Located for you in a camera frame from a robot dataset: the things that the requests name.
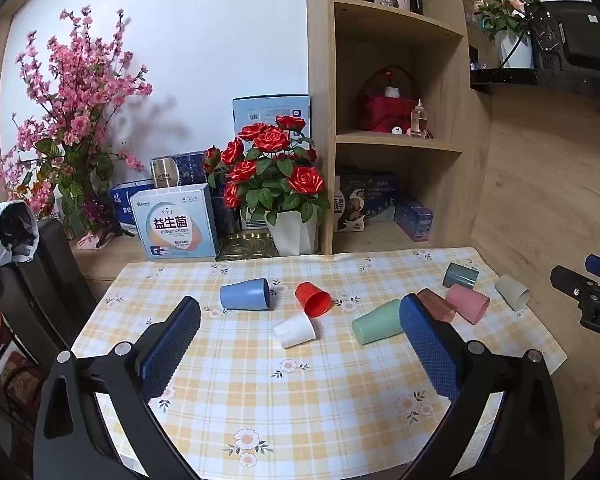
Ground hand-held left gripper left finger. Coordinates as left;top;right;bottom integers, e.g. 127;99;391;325
32;296;202;480

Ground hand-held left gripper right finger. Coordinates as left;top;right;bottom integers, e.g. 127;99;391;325
397;294;577;480

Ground mauve cup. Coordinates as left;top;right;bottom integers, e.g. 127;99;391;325
416;288;457;323

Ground green cup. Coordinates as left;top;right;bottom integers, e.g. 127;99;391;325
351;298;405;346

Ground pink cup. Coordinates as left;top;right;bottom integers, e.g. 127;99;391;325
445;284;491;325

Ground beige cup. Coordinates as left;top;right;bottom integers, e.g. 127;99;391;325
495;274;531;312

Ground grey-teal cup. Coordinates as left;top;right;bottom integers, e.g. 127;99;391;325
442;262;480;290

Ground blue cup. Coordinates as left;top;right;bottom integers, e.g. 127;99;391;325
219;277;271;311

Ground white cup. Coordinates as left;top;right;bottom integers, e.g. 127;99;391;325
272;314;318;350

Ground red cup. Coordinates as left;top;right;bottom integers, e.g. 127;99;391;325
295;282;333;318

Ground yellow checked floral tablecloth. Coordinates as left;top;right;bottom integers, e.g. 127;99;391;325
70;246;568;480

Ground white and blue box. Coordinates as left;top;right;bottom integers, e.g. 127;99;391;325
130;183;220;261

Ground golden embossed tray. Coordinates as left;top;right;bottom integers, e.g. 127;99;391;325
216;232;282;262

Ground small purple box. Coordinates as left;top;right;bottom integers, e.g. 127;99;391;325
394;200;435;243

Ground black chair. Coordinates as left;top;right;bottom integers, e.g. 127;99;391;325
0;217;99;383

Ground dark blue night-sky box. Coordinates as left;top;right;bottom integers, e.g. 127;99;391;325
361;171;402;222

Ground red patterned box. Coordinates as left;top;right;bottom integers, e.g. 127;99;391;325
0;310;47;411

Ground cartoon print box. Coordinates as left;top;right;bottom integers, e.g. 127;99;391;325
334;169;368;234

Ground red roses in white pot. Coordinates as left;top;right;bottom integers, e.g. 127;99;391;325
202;115;332;256

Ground black counter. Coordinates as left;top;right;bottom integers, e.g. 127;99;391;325
470;66;600;97

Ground glass perfume bottle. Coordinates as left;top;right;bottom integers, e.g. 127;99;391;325
410;99;429;139

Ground black monitor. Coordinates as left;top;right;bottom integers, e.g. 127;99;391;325
525;1;600;82

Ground red basket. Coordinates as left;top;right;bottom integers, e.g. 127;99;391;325
357;66;417;134

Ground light blue box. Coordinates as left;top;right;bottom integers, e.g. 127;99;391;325
232;95;312;161

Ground pink blossom artificial plant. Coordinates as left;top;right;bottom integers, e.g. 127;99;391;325
0;5;153;241

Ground pink flowers in white pot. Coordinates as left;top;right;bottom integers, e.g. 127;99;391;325
472;0;545;69

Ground wooden shelf unit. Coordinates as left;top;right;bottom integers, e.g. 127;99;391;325
306;0;493;256

